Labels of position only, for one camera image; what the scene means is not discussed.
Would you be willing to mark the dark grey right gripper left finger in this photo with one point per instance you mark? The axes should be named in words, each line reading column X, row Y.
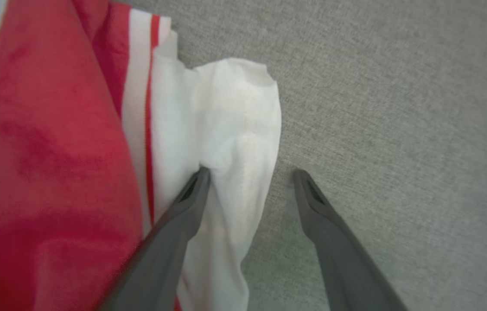
column 161, row 259

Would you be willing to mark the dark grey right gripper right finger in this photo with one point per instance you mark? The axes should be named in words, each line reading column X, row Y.
column 342, row 259

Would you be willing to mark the red and white t-shirt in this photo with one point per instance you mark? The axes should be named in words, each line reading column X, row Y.
column 53, row 151

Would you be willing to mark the grey fabric sofa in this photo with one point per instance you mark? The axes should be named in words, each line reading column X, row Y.
column 399, row 129

